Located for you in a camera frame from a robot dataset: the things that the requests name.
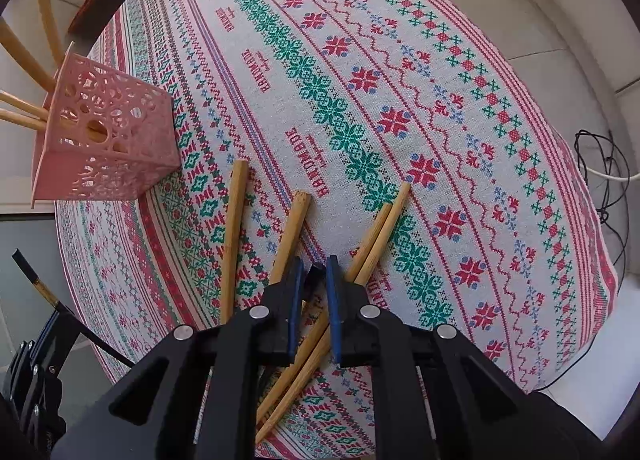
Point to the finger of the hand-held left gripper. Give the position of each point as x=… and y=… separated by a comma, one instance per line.
x=55, y=340

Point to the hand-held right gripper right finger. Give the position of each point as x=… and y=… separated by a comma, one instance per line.
x=334, y=300

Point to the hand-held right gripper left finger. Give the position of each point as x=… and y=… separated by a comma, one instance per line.
x=298, y=300

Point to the black bamboo chopstick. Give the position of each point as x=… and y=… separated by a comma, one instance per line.
x=47, y=292

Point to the pink perforated utensil holder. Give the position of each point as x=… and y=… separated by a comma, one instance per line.
x=110, y=150

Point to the patterned woven tablecloth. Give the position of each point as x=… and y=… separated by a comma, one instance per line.
x=375, y=115

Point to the person's black trouser leg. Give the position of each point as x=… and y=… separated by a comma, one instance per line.
x=585, y=410

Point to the brown trash bin red rim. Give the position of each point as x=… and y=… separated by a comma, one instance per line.
x=100, y=0

